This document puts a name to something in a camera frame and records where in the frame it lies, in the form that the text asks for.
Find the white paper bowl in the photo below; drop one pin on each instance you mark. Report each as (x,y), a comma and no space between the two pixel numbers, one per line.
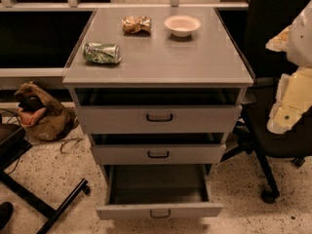
(182,26)

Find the grey middle drawer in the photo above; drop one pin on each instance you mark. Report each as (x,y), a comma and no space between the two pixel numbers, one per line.
(143,149)

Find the black office chair right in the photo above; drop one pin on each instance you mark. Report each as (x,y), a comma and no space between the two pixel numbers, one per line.
(264,20)

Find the crushed green soda can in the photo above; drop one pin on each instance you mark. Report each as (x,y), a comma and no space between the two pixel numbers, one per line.
(102,53)

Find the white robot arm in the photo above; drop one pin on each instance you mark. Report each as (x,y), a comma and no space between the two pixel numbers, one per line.
(294,93)

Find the brown fabric bag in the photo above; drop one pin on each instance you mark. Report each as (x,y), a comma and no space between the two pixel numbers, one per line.
(42,115)

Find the grey drawer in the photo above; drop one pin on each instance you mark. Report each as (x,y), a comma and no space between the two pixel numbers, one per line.
(158,192)
(143,149)
(155,111)

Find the black shoe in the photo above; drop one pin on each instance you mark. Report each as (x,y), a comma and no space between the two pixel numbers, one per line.
(6,211)

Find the grey top drawer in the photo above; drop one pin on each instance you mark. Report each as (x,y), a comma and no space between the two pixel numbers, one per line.
(155,111)

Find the grey drawer cabinet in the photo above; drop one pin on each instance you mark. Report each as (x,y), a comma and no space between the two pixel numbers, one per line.
(207,59)

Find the crumpled golden snack bag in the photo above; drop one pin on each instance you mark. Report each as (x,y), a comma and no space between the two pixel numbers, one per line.
(135,25)

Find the grey bottom drawer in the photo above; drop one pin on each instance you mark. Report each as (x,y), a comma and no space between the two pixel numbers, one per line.
(158,192)

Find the grey side desk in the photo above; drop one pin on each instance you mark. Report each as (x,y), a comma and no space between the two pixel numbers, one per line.
(38,41)

